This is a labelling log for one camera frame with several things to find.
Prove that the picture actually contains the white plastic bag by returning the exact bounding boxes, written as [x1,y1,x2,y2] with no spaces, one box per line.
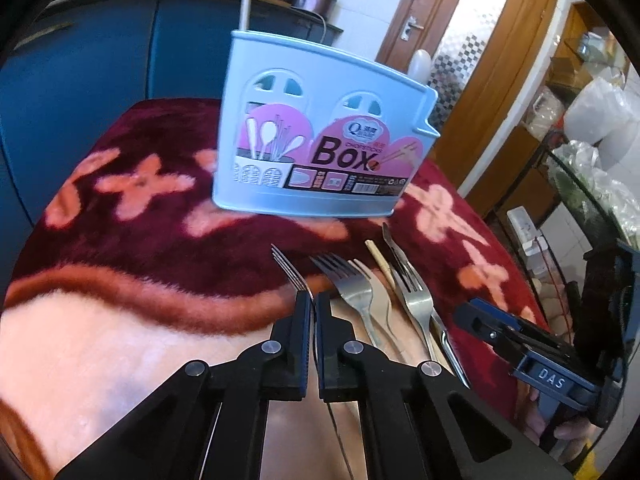
[565,74,640,147]

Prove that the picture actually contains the black wire rack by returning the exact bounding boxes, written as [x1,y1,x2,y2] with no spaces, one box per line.
[544,130,640,311]

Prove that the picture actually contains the light blue utensil box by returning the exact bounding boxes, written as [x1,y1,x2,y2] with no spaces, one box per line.
[210,30,442,219]

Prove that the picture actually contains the blue kitchen cabinets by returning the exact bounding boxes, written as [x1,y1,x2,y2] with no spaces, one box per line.
[0,0,346,241]

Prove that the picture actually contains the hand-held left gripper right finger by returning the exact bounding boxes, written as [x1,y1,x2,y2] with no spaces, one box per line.
[316,290,576,480]

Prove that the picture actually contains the thin-tined steel fork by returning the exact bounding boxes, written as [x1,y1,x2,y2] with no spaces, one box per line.
[270,243,353,480]

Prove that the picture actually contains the wooden shelf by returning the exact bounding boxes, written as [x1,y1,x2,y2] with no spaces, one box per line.
[470,2,632,221]

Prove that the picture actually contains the metal door handle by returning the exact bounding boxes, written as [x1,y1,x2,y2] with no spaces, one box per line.
[400,16,425,41]

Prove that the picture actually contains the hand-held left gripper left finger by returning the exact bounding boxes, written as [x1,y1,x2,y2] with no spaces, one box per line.
[52,290,313,480]

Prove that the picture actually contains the white plastic fork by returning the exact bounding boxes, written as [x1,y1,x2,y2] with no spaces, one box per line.
[352,258,397,362]

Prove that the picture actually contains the wooden door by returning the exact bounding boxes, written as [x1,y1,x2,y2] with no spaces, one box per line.
[375,0,559,202]

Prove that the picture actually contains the clear plastic bag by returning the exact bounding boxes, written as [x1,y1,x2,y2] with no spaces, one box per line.
[549,140,640,242]

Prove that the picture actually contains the steel table knife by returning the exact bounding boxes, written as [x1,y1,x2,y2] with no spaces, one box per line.
[381,222,472,390]

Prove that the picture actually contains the white spoon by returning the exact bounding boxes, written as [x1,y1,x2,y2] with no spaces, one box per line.
[409,49,432,84]

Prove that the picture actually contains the white power strip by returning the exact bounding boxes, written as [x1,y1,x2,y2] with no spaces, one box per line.
[507,207,547,277]

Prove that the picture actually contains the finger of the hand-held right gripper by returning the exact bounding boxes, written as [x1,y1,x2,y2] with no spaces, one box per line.
[453,305,532,362]
[466,297,575,357]

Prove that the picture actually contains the wooden chopstick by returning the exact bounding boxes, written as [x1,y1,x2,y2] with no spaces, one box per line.
[365,240,397,292]

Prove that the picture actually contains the person's right hand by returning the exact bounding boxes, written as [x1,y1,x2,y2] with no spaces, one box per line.
[521,391,604,467]

